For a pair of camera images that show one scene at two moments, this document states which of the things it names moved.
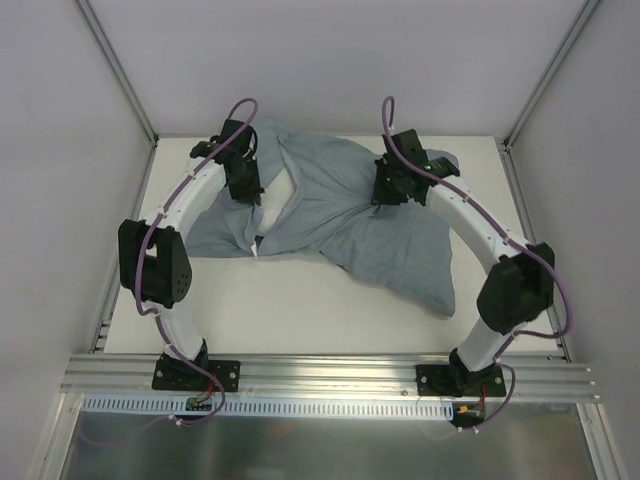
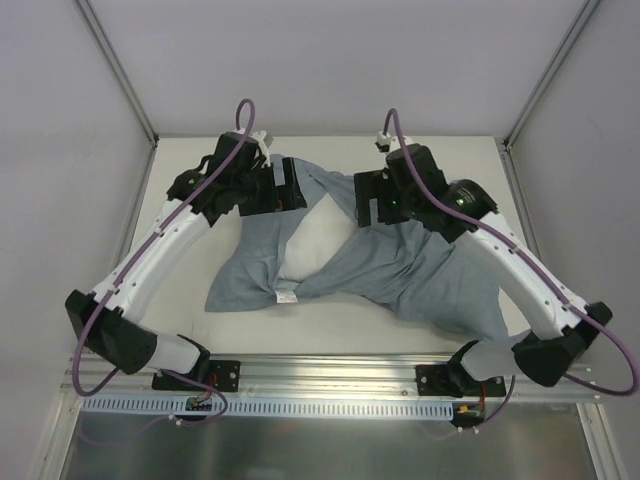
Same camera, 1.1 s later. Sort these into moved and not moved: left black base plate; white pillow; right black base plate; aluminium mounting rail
Moved: white pillow
Not moved: aluminium mounting rail; right black base plate; left black base plate
